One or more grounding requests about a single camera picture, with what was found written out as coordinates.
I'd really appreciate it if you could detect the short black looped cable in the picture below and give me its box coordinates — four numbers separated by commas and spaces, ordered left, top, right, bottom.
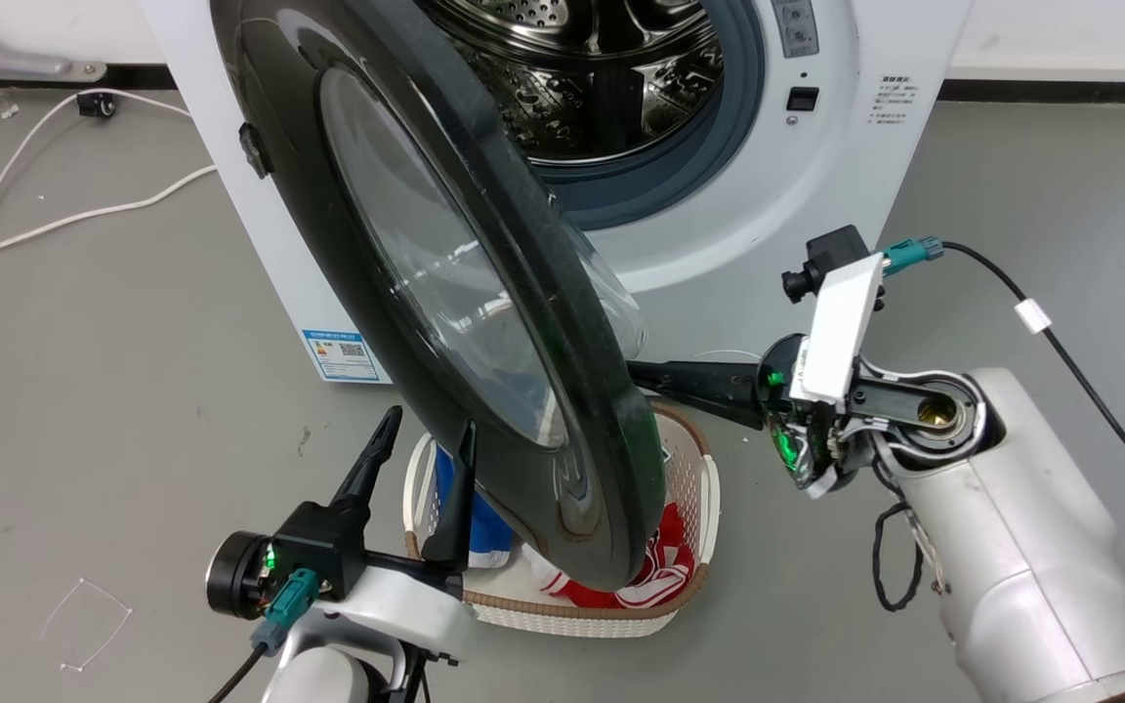
871, 457, 926, 614

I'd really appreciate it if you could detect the blue garment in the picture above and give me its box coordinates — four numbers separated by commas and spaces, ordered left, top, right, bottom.
434, 444, 517, 570

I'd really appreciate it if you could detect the grey washer control strip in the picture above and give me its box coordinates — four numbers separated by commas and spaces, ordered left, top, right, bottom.
771, 0, 820, 59

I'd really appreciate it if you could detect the red and white garment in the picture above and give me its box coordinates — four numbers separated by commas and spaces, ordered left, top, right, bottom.
540, 502, 698, 609

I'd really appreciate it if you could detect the white front-load washing machine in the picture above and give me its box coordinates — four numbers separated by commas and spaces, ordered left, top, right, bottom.
140, 0, 974, 385

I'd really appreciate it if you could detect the long black tagged cable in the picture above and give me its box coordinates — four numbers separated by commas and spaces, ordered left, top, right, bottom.
941, 240, 1125, 579

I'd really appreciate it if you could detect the thin white wire loop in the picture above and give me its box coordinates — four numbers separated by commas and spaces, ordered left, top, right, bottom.
39, 577, 134, 674

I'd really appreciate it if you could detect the white woven laundry basket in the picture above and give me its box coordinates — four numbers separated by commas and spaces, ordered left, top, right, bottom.
402, 402, 723, 639

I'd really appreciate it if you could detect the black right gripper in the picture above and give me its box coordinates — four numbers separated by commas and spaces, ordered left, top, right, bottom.
626, 333, 878, 500

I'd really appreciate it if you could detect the white printed warning sticker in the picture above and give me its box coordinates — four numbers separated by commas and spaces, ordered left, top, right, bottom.
866, 72, 916, 129

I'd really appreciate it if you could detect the thin black cable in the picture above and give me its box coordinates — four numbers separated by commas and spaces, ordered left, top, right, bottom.
205, 644, 269, 703

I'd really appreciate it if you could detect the black round washer door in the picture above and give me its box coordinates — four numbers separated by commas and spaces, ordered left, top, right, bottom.
209, 0, 668, 594

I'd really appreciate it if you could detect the blue energy label sticker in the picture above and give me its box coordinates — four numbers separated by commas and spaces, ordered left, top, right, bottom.
301, 328, 381, 383

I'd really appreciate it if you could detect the teal cable connector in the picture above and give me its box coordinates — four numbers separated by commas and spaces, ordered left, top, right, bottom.
881, 235, 945, 278
250, 567, 320, 656

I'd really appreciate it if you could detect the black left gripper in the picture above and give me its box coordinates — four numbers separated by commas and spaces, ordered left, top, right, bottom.
206, 405, 479, 622

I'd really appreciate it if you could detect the stainless steel washer drum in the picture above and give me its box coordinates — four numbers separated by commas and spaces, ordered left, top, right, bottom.
416, 0, 726, 164

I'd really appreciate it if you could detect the grey rubber door gasket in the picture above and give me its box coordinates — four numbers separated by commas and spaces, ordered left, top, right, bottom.
521, 0, 768, 231

